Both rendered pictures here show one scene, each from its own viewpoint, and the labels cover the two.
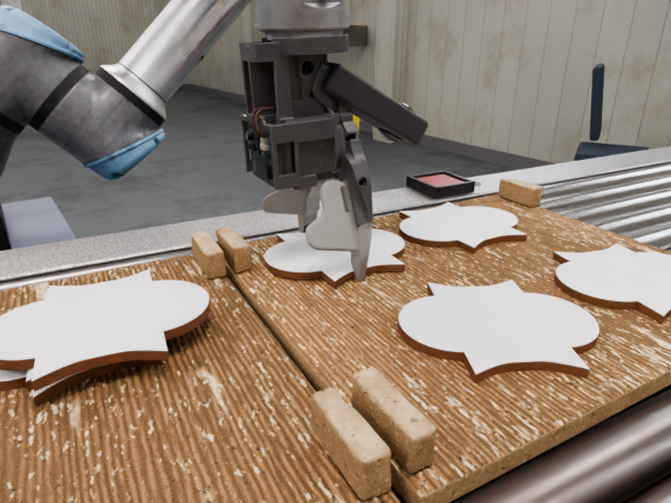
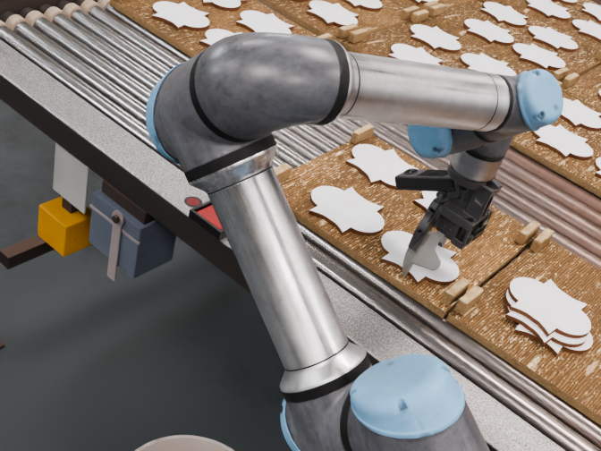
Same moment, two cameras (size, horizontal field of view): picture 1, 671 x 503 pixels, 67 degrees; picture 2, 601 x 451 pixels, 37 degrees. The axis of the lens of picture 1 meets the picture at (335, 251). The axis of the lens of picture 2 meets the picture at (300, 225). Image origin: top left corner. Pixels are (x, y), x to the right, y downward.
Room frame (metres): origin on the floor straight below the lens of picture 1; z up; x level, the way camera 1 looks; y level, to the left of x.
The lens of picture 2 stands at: (1.28, 0.96, 1.84)
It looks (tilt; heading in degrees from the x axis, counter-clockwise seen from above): 36 degrees down; 239
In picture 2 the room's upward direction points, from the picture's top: 15 degrees clockwise
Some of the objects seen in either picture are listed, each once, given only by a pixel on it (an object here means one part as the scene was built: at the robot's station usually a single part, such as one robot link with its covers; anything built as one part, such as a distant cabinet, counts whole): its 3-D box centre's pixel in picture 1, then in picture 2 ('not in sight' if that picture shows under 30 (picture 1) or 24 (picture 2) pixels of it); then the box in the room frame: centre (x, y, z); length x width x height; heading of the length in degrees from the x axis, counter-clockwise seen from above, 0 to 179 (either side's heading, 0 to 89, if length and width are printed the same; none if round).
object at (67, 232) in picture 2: not in sight; (69, 194); (0.96, -0.50, 0.74); 0.09 x 0.08 x 0.24; 117
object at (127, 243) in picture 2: not in sight; (131, 229); (0.87, -0.34, 0.77); 0.14 x 0.11 x 0.18; 117
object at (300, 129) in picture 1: (301, 112); (461, 202); (0.45, 0.03, 1.08); 0.09 x 0.08 x 0.12; 119
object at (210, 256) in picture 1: (208, 253); (469, 300); (0.44, 0.12, 0.95); 0.06 x 0.02 x 0.03; 28
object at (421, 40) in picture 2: not in sight; (451, 62); (0.01, -0.69, 0.94); 0.41 x 0.35 x 0.04; 117
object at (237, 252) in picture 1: (233, 249); (455, 292); (0.45, 0.10, 0.95); 0.06 x 0.02 x 0.03; 29
